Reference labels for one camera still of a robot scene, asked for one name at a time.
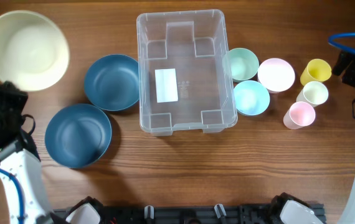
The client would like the clear plastic storage container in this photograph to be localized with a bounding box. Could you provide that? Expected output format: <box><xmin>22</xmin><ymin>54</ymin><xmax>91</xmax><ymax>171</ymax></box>
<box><xmin>136</xmin><ymin>9</ymin><xmax>238</xmax><ymax>136</ymax></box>

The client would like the light blue small bowl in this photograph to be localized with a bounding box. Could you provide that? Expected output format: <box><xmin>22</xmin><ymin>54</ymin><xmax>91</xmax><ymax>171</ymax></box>
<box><xmin>234</xmin><ymin>80</ymin><xmax>270</xmax><ymax>116</ymax></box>

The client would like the mint green small bowl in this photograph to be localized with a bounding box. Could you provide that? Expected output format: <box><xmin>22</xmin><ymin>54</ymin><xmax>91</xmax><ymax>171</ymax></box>
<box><xmin>222</xmin><ymin>48</ymin><xmax>259</xmax><ymax>83</ymax></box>

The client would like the pink small bowl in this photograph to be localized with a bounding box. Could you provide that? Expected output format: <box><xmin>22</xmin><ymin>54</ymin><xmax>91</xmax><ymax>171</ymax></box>
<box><xmin>257</xmin><ymin>58</ymin><xmax>295</xmax><ymax>93</ymax></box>

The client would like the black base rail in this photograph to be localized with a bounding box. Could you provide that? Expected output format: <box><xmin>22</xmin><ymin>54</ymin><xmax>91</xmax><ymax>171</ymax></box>
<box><xmin>48</xmin><ymin>192</ymin><xmax>326</xmax><ymax>224</ymax></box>

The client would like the yellow cup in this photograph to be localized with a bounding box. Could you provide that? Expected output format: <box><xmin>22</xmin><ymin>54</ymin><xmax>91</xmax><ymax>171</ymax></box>
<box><xmin>300</xmin><ymin>58</ymin><xmax>332</xmax><ymax>86</ymax></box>

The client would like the pink cup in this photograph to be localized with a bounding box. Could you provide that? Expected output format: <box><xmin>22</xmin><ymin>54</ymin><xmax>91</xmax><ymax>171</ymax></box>
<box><xmin>283</xmin><ymin>101</ymin><xmax>316</xmax><ymax>129</ymax></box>

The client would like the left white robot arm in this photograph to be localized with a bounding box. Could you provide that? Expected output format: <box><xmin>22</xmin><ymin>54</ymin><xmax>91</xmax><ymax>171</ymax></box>
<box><xmin>0</xmin><ymin>82</ymin><xmax>52</xmax><ymax>223</ymax></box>

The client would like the left blue cable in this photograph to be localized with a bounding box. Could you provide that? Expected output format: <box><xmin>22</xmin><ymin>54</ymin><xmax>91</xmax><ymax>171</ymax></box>
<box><xmin>0</xmin><ymin>161</ymin><xmax>26</xmax><ymax>224</ymax></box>

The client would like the cream cup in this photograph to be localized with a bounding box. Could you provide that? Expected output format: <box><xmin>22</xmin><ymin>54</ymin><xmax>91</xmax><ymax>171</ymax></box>
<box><xmin>296</xmin><ymin>81</ymin><xmax>329</xmax><ymax>107</ymax></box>

